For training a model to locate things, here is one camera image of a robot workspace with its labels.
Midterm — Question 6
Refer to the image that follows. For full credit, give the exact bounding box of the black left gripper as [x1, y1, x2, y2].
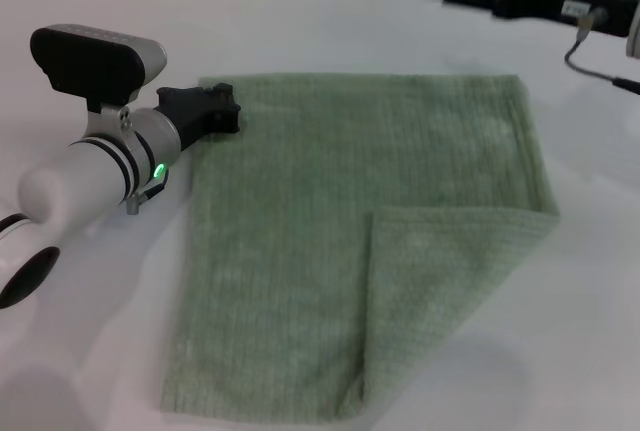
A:
[156, 81, 244, 150]

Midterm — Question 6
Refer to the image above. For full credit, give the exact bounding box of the green terry towel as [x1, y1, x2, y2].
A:
[158, 72, 561, 422]

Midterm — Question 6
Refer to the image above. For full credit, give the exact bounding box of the left wrist grey cable plug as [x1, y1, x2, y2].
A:
[125, 176, 169, 215]

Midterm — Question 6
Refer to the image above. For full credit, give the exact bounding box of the right gripper grey cable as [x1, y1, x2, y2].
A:
[563, 6, 640, 98]

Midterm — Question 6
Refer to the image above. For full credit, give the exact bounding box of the left wrist camera black silver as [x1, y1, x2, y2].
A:
[29, 24, 170, 115]

